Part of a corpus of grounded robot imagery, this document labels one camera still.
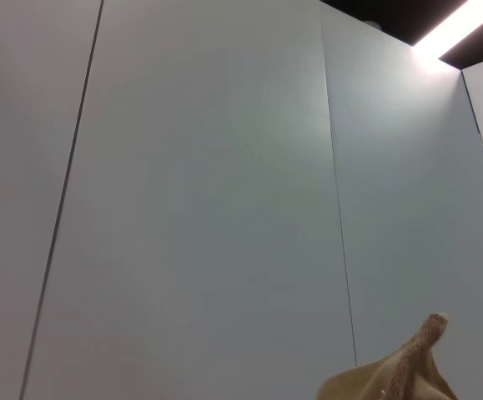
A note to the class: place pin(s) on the ceiling light strip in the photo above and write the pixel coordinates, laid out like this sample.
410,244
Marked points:
454,35

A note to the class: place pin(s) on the khaki canvas food bag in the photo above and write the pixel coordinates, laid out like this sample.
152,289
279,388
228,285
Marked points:
362,383

